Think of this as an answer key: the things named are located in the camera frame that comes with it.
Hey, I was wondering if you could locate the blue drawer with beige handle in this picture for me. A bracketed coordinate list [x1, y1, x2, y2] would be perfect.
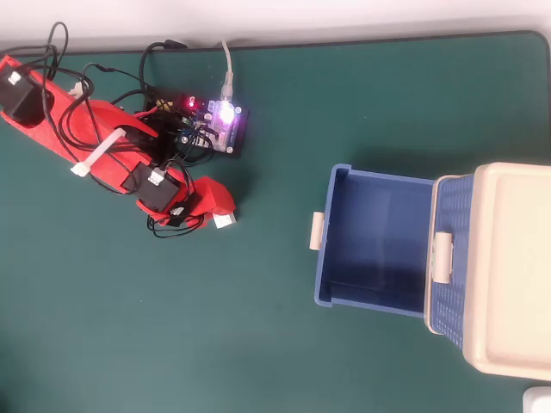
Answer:
[424, 173, 477, 352]
[308, 163, 436, 320]

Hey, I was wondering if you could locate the black power cable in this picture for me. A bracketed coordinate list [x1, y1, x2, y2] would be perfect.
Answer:
[140, 39, 189, 104]

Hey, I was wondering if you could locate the dark green mat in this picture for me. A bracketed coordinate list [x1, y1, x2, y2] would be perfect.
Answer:
[0, 29, 551, 413]

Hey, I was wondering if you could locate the white object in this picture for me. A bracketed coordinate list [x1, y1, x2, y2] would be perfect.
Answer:
[522, 385, 551, 413]

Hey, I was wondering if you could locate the white USB cable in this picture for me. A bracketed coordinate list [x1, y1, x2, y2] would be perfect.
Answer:
[220, 39, 238, 105]

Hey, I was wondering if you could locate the long white zip tie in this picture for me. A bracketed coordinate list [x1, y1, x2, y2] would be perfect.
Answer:
[70, 130, 127, 177]

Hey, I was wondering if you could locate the electronic controller board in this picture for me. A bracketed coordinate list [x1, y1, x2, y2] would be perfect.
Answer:
[144, 88, 251, 160]

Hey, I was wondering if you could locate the gripper body with grey motor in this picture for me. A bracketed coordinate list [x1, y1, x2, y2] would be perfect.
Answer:
[136, 164, 206, 229]

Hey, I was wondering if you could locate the white cube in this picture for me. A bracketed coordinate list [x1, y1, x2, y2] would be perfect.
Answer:
[211, 211, 239, 231]

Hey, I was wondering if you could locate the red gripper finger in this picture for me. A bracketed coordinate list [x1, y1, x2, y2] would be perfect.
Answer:
[195, 175, 238, 217]

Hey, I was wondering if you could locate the beige drawer cabinet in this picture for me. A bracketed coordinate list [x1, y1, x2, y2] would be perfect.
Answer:
[461, 162, 551, 382]

